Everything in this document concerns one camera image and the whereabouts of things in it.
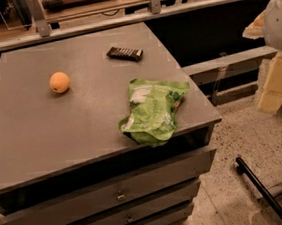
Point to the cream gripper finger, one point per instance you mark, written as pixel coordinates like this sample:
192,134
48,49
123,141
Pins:
268,96

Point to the dark chocolate rxbar wrapper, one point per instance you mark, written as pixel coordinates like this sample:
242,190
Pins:
125,54

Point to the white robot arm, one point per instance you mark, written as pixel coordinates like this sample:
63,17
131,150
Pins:
273,25

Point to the black metal bar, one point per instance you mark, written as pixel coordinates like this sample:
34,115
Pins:
244,169

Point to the green chip bag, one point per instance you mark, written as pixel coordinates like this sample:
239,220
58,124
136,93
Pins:
153,105

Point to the middle grey drawer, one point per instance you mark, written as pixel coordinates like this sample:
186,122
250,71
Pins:
149,205

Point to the orange fruit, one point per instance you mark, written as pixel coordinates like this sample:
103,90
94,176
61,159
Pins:
59,82

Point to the grey drawer cabinet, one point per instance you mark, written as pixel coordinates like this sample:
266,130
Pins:
52,144

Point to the grey metal railing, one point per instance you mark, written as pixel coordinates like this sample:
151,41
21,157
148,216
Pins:
48,26

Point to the top grey drawer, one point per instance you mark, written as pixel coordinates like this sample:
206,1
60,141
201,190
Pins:
85,202

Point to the grey low shelf frame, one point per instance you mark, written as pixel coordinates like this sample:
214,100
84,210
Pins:
229,72

